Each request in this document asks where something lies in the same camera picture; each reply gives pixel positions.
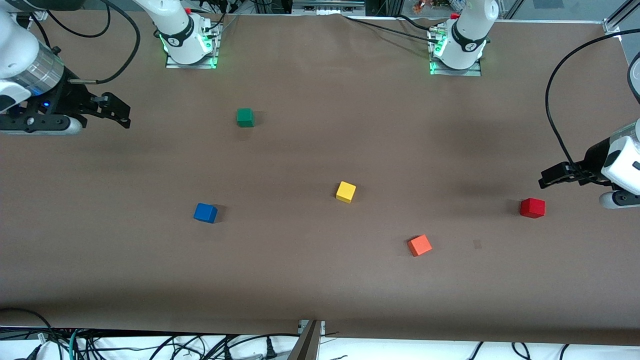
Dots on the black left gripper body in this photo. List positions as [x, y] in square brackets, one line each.
[593, 159]

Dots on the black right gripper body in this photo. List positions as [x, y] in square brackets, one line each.
[67, 99]

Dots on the red cube block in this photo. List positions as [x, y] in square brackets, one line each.
[532, 207]

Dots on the blue cube block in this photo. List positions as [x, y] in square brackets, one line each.
[205, 212]

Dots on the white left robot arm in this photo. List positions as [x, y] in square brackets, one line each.
[467, 35]

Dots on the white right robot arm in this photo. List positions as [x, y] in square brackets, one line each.
[25, 55]

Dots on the green cube block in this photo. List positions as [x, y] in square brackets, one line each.
[245, 117]

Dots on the orange cube block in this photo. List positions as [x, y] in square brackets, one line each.
[419, 245]

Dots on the yellow cube block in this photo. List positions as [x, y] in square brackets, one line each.
[345, 192]

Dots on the black power plug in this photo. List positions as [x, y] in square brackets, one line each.
[270, 350]

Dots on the brown support beam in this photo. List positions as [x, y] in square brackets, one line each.
[306, 345]

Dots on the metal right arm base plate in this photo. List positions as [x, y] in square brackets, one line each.
[172, 65]

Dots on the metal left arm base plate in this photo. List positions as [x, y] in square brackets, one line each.
[460, 73]

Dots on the aluminium frame corner profile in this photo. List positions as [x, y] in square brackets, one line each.
[617, 20]

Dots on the grey aluminium frame rail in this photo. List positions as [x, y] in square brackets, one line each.
[327, 6]

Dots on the metal table edge bracket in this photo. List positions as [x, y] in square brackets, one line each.
[302, 326]

